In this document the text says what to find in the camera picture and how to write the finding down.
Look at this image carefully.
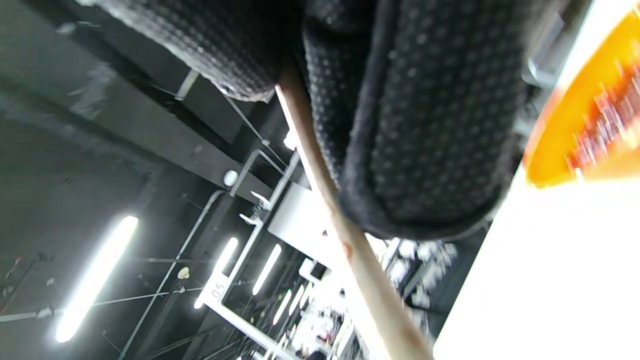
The person's right hand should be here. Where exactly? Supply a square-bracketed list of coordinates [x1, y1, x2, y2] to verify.
[75, 0, 551, 240]

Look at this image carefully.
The wooden brush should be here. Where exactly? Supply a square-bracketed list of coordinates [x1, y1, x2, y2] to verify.
[275, 65, 436, 360]

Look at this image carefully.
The red ketchup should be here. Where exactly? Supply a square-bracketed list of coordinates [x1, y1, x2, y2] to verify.
[565, 65, 640, 173]

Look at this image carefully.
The orange bowl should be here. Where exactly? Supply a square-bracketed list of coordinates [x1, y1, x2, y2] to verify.
[522, 10, 640, 190]

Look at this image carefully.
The row of ceiling light strips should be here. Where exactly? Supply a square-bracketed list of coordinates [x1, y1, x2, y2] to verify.
[54, 215, 321, 346]

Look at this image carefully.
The white metal frame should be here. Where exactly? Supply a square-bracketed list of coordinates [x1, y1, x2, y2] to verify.
[197, 147, 361, 360]

